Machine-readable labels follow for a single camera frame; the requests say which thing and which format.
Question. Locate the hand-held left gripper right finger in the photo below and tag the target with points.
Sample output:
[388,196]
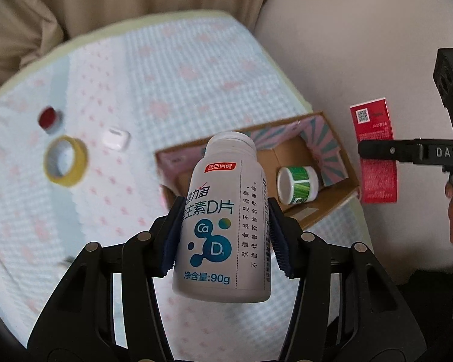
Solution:
[280,237]

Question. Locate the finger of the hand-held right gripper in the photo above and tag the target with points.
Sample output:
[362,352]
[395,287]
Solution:
[389,150]

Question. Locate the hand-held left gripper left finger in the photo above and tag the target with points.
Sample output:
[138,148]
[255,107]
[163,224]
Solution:
[172,233]

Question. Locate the red carton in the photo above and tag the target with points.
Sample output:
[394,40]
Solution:
[375,132]

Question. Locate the white supplement bottle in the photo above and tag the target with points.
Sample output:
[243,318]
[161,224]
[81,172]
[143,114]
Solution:
[222,218]

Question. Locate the cardboard box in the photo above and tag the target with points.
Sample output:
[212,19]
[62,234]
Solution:
[287,147]

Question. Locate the white jar with green label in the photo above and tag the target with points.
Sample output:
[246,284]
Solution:
[297,184]

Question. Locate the white earbuds case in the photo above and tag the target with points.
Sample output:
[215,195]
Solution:
[116,138]

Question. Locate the yellow tape roll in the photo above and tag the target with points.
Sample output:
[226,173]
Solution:
[65,161]

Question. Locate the printed blanket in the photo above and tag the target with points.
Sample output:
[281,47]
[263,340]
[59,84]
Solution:
[136,83]

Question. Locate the red bottle cap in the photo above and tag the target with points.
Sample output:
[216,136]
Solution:
[51,119]

